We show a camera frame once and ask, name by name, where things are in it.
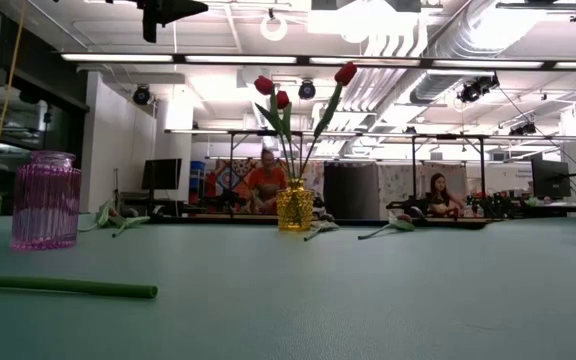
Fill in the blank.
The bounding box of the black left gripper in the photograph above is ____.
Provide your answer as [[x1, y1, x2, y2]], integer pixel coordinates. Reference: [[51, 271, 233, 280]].
[[136, 0, 210, 44]]

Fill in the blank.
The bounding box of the dark red artificial tulip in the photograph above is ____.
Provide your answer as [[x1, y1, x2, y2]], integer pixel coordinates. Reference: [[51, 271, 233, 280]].
[[78, 198, 124, 234], [357, 212, 417, 241]]

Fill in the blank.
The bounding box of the green stem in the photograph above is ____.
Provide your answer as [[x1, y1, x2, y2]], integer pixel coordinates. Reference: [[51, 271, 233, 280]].
[[0, 273, 160, 300]]

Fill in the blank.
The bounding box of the yellow glass vase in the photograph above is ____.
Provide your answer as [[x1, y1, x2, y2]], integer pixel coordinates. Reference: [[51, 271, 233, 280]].
[[275, 178, 315, 233]]

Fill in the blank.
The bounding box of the pink ribbed glass vase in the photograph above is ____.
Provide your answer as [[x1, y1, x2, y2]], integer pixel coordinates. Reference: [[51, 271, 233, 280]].
[[10, 151, 83, 252]]

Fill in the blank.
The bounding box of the long light bar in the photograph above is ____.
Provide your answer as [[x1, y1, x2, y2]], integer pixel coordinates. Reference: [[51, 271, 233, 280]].
[[60, 51, 576, 72]]

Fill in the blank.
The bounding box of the black ceiling spotlight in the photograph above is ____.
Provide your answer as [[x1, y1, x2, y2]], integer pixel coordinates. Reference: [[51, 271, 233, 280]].
[[297, 78, 317, 101], [509, 121, 538, 137], [132, 84, 152, 107]]

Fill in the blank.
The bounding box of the black monitor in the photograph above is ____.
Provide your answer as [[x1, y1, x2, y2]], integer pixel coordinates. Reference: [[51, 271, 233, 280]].
[[530, 158, 572, 200], [140, 157, 184, 192]]

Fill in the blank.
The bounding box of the blue bin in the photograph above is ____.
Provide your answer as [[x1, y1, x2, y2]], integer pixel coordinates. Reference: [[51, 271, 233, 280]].
[[189, 160, 207, 200]]

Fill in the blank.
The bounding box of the colourful patterned quilt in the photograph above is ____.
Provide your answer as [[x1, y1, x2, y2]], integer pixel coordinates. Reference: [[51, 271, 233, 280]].
[[206, 158, 269, 201]]

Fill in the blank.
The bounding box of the thin yellow pole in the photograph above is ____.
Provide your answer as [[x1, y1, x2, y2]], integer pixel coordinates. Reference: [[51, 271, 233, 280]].
[[0, 0, 28, 204]]

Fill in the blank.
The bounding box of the person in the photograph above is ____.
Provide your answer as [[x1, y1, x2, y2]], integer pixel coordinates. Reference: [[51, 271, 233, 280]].
[[425, 172, 467, 217], [246, 148, 289, 215]]

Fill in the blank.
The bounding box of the black curtain panel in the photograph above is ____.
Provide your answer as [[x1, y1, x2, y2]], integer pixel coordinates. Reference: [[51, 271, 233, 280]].
[[323, 160, 381, 221]]

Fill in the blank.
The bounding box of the white cloth panel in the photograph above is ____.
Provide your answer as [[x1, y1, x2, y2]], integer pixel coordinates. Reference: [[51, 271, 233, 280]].
[[378, 163, 469, 206]]

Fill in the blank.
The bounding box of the teal table mat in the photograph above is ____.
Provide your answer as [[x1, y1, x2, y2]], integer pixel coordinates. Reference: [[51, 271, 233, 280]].
[[0, 213, 576, 360]]

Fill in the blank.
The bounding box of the white ring lamp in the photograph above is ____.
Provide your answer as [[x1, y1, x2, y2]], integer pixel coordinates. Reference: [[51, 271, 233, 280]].
[[259, 14, 290, 43]]

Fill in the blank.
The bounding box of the black metal rig frame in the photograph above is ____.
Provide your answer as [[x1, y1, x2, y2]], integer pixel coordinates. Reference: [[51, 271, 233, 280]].
[[410, 133, 487, 217], [226, 129, 305, 217]]

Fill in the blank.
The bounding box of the silver ventilation duct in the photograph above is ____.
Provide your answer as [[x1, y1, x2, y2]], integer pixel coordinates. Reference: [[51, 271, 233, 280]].
[[407, 0, 524, 106]]

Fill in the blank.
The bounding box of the black ceiling camera cluster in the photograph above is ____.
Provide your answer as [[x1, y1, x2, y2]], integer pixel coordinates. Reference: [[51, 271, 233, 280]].
[[456, 73, 501, 105]]

